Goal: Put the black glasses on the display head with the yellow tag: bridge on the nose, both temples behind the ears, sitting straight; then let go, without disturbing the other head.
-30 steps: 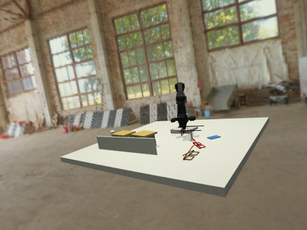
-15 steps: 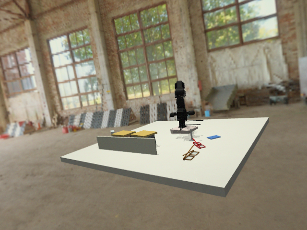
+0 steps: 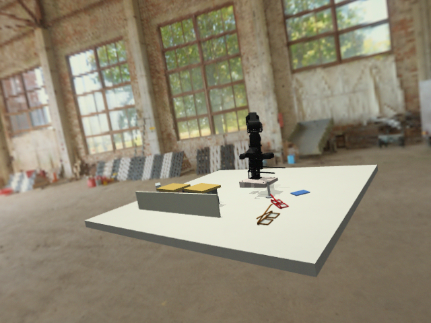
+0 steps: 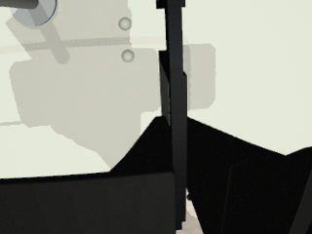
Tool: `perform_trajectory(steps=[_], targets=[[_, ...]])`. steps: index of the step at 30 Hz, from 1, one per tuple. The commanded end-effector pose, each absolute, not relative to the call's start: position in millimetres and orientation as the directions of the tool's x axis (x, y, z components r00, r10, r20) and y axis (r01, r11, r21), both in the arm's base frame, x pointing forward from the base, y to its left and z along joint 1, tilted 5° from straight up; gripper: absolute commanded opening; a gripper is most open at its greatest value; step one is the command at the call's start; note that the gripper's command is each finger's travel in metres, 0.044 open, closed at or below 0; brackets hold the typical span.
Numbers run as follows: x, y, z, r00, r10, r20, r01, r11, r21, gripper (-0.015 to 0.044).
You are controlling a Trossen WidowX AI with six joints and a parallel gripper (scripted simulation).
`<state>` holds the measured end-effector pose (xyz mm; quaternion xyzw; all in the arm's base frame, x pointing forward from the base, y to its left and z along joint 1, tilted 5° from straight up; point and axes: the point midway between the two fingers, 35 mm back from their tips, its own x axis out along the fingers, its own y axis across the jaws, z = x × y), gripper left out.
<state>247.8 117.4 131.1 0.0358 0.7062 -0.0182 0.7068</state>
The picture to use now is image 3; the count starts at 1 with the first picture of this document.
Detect black glasses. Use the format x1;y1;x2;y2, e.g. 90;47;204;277
247;166;282;179

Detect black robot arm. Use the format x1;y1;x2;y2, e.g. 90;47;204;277
246;112;263;180

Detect grey rectangular panel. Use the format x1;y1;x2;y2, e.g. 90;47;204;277
136;191;221;218

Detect blue flat square tile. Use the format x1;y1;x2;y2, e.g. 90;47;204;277
290;190;310;196

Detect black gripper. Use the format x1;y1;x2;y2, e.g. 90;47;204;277
239;143;274;171

